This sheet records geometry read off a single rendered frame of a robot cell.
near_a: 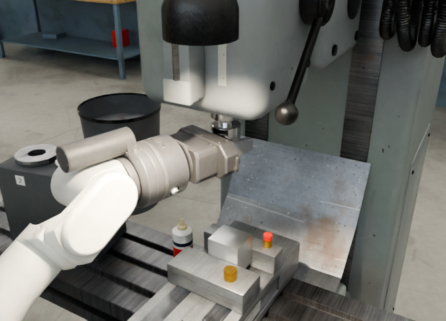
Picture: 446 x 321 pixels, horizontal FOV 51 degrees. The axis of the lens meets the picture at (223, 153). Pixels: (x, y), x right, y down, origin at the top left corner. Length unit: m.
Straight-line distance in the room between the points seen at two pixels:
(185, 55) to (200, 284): 0.39
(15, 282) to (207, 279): 0.32
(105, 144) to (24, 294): 0.19
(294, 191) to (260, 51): 0.59
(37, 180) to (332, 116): 0.63
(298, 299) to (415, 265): 1.75
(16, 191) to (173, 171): 0.50
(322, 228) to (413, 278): 1.50
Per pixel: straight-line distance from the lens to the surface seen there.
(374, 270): 1.22
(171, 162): 0.63
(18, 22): 7.95
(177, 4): 0.43
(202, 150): 0.66
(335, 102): 1.06
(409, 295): 2.46
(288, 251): 0.92
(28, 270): 0.59
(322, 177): 1.10
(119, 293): 0.95
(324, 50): 0.75
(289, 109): 0.59
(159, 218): 2.84
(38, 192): 1.02
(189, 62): 0.58
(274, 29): 0.59
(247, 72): 0.59
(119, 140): 0.61
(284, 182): 1.13
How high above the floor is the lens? 1.54
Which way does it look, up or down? 25 degrees down
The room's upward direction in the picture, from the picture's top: straight up
